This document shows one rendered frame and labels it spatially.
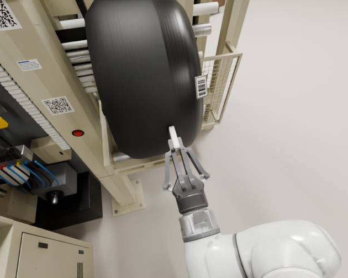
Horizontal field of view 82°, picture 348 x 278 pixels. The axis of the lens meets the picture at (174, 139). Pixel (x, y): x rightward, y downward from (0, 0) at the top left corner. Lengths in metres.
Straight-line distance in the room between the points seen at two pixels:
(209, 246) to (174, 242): 1.26
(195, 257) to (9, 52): 0.65
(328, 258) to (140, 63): 0.54
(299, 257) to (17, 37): 0.74
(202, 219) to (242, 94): 2.21
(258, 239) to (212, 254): 0.09
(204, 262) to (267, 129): 1.98
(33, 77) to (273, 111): 2.28
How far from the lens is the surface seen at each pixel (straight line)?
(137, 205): 1.79
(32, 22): 0.62
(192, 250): 0.49
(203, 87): 0.59
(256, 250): 0.45
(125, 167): 0.97
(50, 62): 0.67
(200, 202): 0.49
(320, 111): 2.81
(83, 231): 1.88
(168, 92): 0.54
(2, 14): 0.63
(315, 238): 0.45
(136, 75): 0.54
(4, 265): 1.01
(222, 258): 0.47
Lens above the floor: 1.72
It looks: 57 degrees down
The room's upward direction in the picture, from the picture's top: straight up
